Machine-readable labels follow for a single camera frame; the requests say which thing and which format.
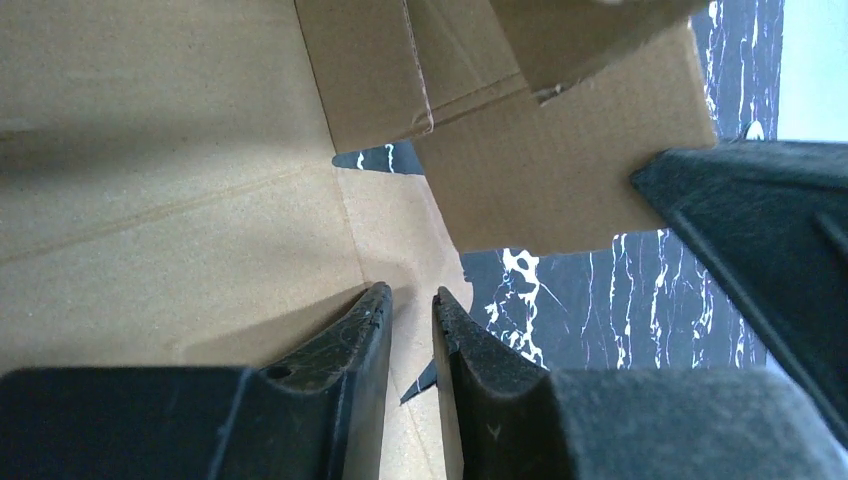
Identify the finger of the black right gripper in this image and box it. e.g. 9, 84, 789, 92
630, 141, 847, 442

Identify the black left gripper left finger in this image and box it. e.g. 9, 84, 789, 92
1, 282, 393, 479

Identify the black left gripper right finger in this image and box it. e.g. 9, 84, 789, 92
432, 287, 847, 479

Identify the brown cardboard box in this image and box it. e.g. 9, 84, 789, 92
1, 1, 716, 479

